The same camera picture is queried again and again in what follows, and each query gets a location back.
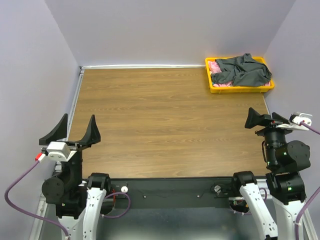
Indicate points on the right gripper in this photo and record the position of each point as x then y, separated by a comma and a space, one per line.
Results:
254, 117

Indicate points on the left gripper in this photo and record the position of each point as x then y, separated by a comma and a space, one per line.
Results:
92, 135

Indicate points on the grey t shirt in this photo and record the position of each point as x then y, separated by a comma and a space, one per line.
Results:
243, 61

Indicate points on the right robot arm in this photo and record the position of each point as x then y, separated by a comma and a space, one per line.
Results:
284, 160

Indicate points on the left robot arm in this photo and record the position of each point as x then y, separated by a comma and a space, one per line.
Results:
77, 201

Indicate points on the yellow plastic bin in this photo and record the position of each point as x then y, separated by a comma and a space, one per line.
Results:
233, 89

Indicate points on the pink t shirt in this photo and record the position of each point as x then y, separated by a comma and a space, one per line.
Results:
256, 75

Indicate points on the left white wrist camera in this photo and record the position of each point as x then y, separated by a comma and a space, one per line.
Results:
58, 151

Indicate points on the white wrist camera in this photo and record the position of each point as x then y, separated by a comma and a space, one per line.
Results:
58, 151
297, 122

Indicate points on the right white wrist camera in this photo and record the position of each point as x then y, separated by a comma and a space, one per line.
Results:
297, 122

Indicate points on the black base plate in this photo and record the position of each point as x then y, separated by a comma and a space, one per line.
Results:
183, 192

